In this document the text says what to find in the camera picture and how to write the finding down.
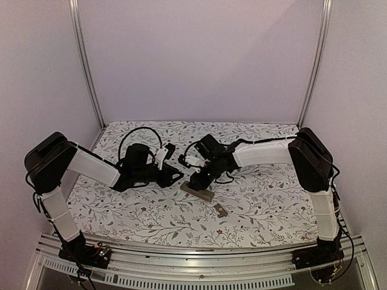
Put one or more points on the beige battery cover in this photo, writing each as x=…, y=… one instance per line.
x=221, y=211

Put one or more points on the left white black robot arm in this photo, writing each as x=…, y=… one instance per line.
x=47, y=163

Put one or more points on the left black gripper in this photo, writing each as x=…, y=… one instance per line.
x=167, y=171

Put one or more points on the beige remote control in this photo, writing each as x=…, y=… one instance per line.
x=204, y=195

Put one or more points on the floral patterned table mat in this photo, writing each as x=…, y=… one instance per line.
x=266, y=205

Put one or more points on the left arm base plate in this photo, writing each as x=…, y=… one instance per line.
x=97, y=255

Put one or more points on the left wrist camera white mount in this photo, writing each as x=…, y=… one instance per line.
x=164, y=153

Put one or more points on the right aluminium frame post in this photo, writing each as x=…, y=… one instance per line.
x=318, y=57

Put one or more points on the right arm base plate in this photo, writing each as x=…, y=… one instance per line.
x=315, y=256

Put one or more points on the aluminium frame post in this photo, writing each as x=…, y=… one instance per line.
x=318, y=57
x=84, y=61

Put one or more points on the left aluminium frame post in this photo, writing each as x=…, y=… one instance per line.
x=84, y=61

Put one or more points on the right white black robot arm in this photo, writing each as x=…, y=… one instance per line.
x=314, y=169

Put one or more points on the front aluminium rail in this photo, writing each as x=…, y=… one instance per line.
x=136, y=265

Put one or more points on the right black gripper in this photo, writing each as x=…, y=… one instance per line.
x=195, y=180

